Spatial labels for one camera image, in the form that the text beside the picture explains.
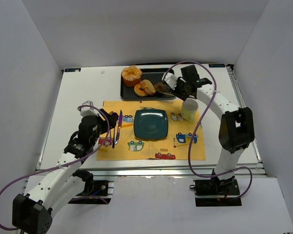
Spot brown chocolate muffin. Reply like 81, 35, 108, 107
154, 82, 167, 95

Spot metal tongs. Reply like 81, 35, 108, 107
155, 82, 198, 99

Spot orange swirl bun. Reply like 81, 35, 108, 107
121, 66, 142, 87

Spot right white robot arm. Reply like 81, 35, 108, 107
162, 62, 255, 186

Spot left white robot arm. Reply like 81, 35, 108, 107
12, 106, 118, 234

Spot bread slice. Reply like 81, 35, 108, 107
140, 79, 156, 96

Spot purple spoon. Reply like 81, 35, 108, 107
112, 112, 119, 149

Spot pale green mug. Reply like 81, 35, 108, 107
181, 98, 198, 122

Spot purple knife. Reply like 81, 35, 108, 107
114, 110, 123, 144

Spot black baking tray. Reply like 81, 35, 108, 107
120, 68, 175, 101

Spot yellow vehicle print placemat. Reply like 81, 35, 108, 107
97, 100, 206, 160

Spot teal square plate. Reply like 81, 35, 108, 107
133, 109, 168, 140

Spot glazed donut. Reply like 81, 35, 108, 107
134, 84, 148, 97

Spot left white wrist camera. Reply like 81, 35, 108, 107
78, 100, 97, 117

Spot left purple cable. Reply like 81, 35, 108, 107
0, 104, 111, 231

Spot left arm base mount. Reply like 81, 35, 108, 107
69, 180, 114, 205

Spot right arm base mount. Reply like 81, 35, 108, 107
189, 179, 242, 207

